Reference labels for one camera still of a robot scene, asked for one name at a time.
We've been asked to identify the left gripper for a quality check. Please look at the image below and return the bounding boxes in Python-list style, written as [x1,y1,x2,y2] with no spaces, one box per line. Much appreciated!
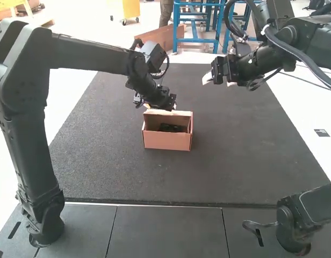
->
[146,85,178,112]

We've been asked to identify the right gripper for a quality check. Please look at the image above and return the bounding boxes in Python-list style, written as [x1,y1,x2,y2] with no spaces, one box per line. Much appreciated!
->
[202,53,240,88]

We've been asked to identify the black square fan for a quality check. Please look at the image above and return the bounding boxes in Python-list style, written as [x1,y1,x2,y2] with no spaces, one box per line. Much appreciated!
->
[159,122,189,133]

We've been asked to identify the cardboard box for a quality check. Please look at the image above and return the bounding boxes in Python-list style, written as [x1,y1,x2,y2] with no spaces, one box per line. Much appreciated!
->
[141,109,193,152]

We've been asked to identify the brown wooden board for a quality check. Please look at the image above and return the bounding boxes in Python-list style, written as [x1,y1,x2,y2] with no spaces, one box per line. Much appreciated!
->
[134,24,188,52]

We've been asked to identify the black mat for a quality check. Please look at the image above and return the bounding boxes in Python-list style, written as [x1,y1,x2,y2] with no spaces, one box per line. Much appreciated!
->
[48,63,331,208]

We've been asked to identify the person's legs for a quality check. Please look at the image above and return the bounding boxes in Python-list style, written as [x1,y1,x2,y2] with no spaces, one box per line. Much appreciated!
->
[158,0,174,28]

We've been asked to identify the yellow cart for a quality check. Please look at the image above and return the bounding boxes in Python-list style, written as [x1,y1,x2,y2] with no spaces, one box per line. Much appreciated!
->
[106,0,141,26]

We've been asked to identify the dark base panel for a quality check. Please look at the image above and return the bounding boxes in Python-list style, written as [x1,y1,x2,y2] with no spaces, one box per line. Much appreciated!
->
[221,206,331,258]
[0,203,119,258]
[107,205,231,258]

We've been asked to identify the wooden pallet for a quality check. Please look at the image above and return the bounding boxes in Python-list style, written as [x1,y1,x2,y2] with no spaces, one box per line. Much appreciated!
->
[0,0,56,28]

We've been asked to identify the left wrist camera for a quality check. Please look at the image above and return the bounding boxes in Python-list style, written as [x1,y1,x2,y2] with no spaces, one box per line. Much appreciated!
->
[132,92,145,109]

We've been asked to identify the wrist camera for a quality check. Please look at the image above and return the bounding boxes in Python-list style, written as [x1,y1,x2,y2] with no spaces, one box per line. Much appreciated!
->
[132,92,145,109]
[231,34,251,56]

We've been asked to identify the black cable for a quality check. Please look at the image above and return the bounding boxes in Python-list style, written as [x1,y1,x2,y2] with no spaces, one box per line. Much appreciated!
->
[223,0,249,39]
[148,54,171,80]
[263,24,331,94]

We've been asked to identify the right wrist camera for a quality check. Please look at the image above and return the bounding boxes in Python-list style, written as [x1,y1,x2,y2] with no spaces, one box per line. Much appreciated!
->
[231,34,251,56]

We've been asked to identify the blue metal frame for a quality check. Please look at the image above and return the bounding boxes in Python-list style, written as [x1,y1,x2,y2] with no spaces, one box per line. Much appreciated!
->
[222,0,263,52]
[171,0,227,54]

